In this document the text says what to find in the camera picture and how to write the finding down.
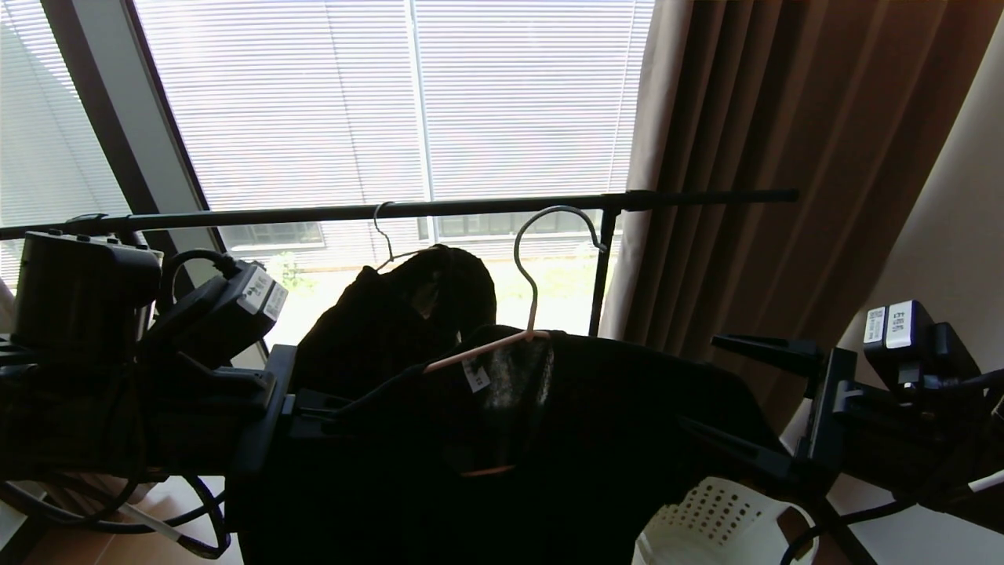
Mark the black cable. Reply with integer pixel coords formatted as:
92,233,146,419
0,471,233,560
780,498,920,565

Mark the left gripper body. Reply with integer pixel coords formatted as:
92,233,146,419
161,345,299,481

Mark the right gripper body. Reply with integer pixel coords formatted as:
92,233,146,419
796,348,985,497

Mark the heap of clothes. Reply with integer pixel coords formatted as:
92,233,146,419
227,326,785,565

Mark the black clothes rack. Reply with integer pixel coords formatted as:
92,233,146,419
0,188,799,340

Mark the window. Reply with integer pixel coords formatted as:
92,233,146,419
0,0,658,354

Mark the white laundry basket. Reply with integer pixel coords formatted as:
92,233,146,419
631,477,821,565

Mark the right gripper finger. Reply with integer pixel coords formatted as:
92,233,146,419
678,416,810,486
711,334,826,379

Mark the black garment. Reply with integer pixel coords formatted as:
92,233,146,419
290,243,499,403

